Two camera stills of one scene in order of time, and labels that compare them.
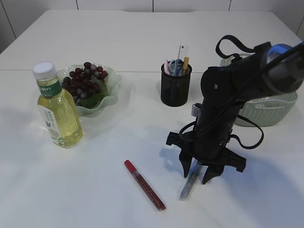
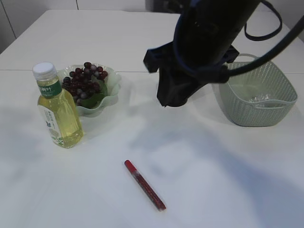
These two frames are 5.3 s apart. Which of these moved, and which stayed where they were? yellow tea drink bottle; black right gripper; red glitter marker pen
Moved: black right gripper
Stayed: yellow tea drink bottle; red glitter marker pen
